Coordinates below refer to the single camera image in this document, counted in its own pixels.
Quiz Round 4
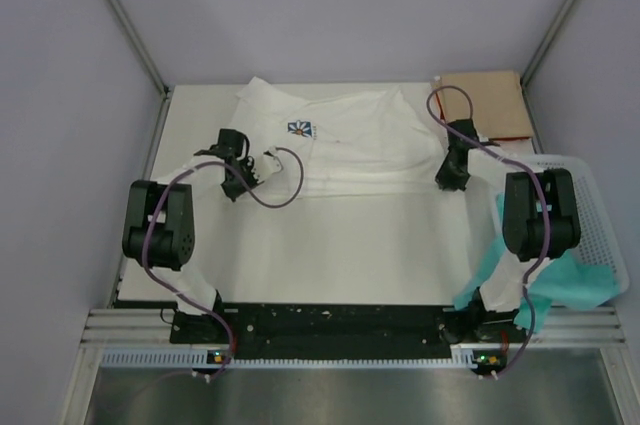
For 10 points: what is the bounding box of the white printed t shirt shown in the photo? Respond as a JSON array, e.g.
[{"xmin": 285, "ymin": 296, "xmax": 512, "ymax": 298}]
[{"xmin": 229, "ymin": 78, "xmax": 444, "ymax": 199}]

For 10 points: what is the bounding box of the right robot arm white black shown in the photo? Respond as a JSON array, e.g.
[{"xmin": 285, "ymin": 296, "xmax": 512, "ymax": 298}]
[{"xmin": 435, "ymin": 119, "xmax": 581, "ymax": 341}]

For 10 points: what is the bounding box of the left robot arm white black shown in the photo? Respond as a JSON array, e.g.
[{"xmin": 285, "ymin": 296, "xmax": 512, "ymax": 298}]
[{"xmin": 122, "ymin": 129, "xmax": 259, "ymax": 342}]

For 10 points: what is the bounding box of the folded tan t shirt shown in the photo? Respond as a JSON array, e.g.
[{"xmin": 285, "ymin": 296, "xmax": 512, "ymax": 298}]
[{"xmin": 434, "ymin": 70, "xmax": 534, "ymax": 140}]

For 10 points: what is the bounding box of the folded red t shirt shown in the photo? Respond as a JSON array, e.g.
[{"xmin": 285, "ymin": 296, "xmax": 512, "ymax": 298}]
[{"xmin": 435, "ymin": 89, "xmax": 534, "ymax": 141}]

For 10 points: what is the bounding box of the teal t shirt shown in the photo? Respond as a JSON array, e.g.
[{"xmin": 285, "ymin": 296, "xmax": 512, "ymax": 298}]
[{"xmin": 453, "ymin": 193, "xmax": 622, "ymax": 331}]

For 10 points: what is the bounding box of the white plastic basket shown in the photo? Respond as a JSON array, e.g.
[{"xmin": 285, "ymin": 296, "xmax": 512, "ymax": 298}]
[{"xmin": 521, "ymin": 155, "xmax": 629, "ymax": 293}]

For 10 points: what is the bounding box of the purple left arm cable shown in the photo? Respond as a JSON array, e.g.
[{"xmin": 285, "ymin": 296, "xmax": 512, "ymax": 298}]
[{"xmin": 142, "ymin": 146, "xmax": 305, "ymax": 380}]

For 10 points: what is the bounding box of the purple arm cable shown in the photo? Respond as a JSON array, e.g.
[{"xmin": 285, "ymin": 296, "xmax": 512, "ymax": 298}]
[
  {"xmin": 425, "ymin": 86, "xmax": 556, "ymax": 380},
  {"xmin": 142, "ymin": 146, "xmax": 305, "ymax": 380}
]

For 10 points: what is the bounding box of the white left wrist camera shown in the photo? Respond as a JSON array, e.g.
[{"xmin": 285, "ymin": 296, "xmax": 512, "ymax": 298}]
[{"xmin": 254, "ymin": 147, "xmax": 283, "ymax": 182}]

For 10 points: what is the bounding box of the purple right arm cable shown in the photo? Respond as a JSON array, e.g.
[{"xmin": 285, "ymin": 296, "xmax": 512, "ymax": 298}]
[{"xmin": 425, "ymin": 86, "xmax": 556, "ymax": 380}]

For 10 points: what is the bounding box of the perforated white cable duct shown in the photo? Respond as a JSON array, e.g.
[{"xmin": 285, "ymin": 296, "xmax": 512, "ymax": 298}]
[{"xmin": 101, "ymin": 348, "xmax": 477, "ymax": 370}]

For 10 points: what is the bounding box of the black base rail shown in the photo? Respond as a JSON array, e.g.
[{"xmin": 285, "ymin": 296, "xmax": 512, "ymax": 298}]
[{"xmin": 170, "ymin": 302, "xmax": 525, "ymax": 360}]

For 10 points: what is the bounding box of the aluminium front frame rail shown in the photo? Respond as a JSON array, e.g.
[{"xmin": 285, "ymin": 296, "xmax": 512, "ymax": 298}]
[{"xmin": 81, "ymin": 307, "xmax": 626, "ymax": 349}]

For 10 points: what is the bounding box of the left aluminium frame post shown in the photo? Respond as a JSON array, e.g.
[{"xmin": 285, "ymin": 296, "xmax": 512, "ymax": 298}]
[{"xmin": 74, "ymin": 0, "xmax": 172, "ymax": 99}]

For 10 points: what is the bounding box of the aluminium frame post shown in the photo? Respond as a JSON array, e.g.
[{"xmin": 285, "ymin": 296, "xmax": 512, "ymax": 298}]
[
  {"xmin": 74, "ymin": 0, "xmax": 172, "ymax": 99},
  {"xmin": 519, "ymin": 0, "xmax": 612, "ymax": 89}
]

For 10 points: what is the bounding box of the right aluminium frame post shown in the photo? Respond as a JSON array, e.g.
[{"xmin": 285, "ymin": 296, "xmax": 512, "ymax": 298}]
[{"xmin": 519, "ymin": 0, "xmax": 612, "ymax": 89}]

